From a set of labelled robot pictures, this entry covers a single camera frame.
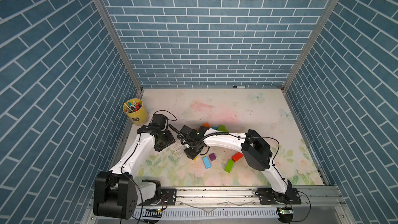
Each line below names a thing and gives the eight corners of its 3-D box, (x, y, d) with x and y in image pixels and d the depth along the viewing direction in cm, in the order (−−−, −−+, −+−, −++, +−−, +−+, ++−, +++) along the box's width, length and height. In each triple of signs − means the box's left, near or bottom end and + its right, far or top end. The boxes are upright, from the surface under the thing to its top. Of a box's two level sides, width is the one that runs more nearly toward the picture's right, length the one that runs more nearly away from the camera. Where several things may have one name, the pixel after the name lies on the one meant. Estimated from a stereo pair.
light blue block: (206, 170, 84) (206, 168, 82) (201, 158, 88) (201, 157, 86) (211, 167, 85) (211, 166, 83) (207, 156, 89) (207, 155, 87)
